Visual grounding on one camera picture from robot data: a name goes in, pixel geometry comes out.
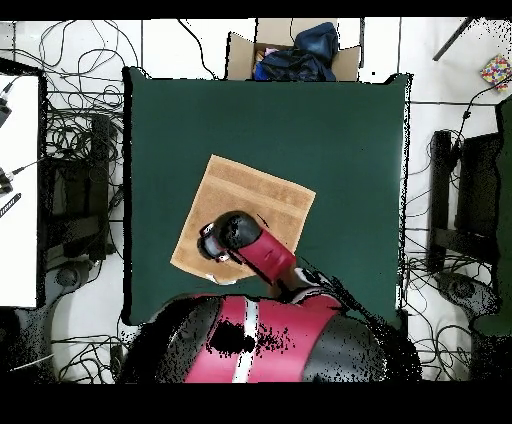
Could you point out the dark green table cloth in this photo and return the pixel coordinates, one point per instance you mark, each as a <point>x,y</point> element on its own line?
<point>320,140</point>

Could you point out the orange terry towel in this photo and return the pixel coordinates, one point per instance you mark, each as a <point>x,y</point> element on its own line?
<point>240,188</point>

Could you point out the cardboard box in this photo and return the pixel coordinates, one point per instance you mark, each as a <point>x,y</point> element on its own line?
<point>240,56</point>

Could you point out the green covered furniture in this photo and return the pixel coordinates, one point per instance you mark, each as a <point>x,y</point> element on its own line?
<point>504,240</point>

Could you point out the black equipment stand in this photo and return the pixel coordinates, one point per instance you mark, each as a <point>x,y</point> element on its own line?
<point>476,188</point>
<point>76,192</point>

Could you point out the grey metal bar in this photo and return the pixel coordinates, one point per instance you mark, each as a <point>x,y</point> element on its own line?
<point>454,39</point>

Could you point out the dark blue clothing pile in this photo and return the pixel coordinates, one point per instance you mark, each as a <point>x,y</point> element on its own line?
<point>304,60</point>

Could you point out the white side table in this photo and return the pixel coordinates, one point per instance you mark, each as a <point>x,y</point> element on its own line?
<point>18,200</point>

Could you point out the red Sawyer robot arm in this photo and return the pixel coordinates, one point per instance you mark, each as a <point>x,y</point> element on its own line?
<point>268,252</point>

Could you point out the black power strip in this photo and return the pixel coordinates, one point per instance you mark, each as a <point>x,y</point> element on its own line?
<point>116,360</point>

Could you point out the colourful dotted item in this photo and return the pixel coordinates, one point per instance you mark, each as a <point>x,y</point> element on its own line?
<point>496,72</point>

